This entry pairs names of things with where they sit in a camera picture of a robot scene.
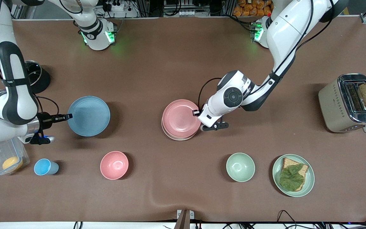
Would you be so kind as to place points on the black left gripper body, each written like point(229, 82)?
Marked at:
point(196, 112)

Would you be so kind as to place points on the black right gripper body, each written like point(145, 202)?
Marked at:
point(45, 120)

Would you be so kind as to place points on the blue plate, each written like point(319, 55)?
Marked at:
point(89, 117)

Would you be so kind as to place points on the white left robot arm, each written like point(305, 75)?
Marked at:
point(284, 28)

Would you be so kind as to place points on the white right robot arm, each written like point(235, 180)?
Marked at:
point(11, 95)

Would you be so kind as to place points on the blue plastic cup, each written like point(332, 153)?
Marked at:
point(43, 167)

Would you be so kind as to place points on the glass lid with blue knob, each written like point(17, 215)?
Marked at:
point(32, 71)

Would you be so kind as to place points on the yellow round fruit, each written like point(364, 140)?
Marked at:
point(12, 163)

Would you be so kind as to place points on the pink bowl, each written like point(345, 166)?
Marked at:
point(114, 165)

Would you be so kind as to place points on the green bowl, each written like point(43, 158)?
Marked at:
point(240, 167)

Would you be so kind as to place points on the bread slice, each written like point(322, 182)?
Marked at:
point(289, 163)

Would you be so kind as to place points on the green lettuce leaf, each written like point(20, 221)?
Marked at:
point(291, 179)

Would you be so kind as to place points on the white power strip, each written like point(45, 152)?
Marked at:
point(118, 8)

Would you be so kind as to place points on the green plate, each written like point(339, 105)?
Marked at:
point(310, 178)

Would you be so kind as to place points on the beige chrome toaster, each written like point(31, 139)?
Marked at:
point(332, 108)

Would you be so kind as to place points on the metal mount bracket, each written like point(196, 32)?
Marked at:
point(183, 219)

